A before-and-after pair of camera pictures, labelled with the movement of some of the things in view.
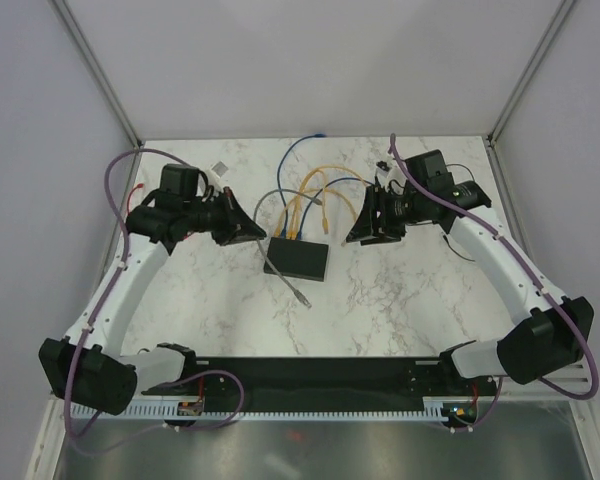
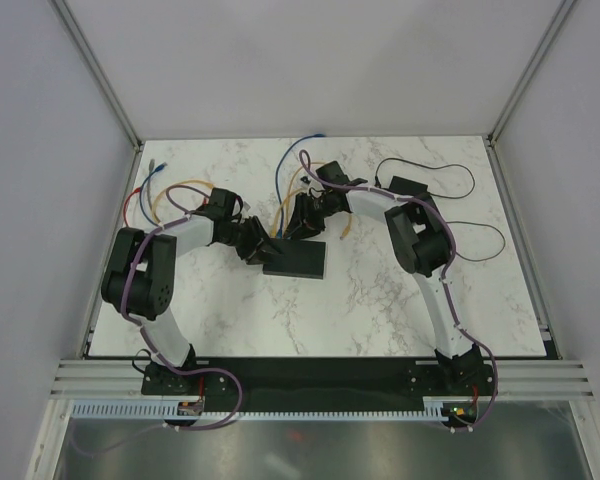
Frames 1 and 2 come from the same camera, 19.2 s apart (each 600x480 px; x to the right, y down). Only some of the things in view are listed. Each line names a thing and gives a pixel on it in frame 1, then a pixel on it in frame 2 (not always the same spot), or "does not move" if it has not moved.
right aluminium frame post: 545,40 does not move
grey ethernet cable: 300,296 → 151,167
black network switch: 295,258 does not move
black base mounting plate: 326,382 does not move
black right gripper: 368,228 → 301,227
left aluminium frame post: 79,37 does not move
